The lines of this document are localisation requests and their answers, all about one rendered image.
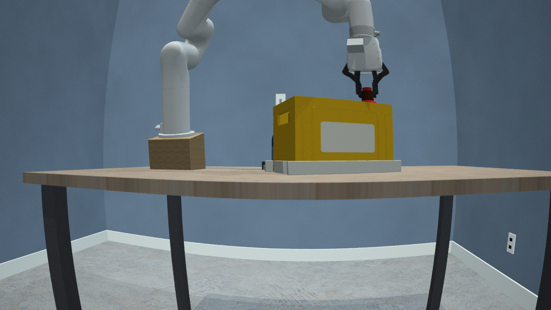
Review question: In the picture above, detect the red bottle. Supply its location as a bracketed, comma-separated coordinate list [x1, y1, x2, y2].
[361, 87, 376, 103]

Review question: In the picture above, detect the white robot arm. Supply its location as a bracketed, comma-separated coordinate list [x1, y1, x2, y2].
[155, 0, 380, 138]

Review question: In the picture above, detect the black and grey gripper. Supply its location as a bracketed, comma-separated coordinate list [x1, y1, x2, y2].
[342, 34, 389, 98]

